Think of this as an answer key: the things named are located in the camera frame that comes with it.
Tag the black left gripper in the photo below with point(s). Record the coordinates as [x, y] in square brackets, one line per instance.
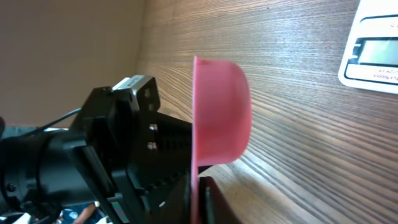
[123, 137]

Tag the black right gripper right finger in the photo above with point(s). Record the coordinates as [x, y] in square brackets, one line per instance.
[213, 207]

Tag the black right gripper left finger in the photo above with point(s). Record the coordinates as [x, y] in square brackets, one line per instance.
[167, 196]

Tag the pink measuring scoop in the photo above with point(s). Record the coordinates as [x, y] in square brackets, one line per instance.
[222, 117]

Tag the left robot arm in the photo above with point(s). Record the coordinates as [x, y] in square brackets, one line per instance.
[40, 175]

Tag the white digital kitchen scale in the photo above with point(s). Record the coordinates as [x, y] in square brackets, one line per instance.
[370, 58]

